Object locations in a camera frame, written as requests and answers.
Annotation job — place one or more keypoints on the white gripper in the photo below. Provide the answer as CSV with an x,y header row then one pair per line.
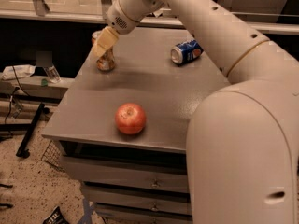
x,y
118,19

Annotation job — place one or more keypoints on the orange soda can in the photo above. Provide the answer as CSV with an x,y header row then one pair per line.
x,y
106,62

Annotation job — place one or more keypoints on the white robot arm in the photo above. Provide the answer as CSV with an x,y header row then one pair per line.
x,y
242,141

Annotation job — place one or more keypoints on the blue pepsi can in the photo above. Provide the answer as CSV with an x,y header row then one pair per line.
x,y
185,52

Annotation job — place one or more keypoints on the red apple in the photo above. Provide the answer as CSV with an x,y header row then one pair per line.
x,y
130,118

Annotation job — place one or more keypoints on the clear plastic water bottle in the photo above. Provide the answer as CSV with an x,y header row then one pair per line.
x,y
52,74

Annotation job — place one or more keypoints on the metal window railing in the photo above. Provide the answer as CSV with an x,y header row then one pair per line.
x,y
268,16

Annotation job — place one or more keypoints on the black metal stand leg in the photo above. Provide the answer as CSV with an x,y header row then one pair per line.
x,y
22,151

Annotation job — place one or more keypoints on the black printed bag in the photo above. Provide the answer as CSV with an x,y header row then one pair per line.
x,y
56,217

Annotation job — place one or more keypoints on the wire mesh basket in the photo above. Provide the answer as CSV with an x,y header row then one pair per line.
x,y
51,156

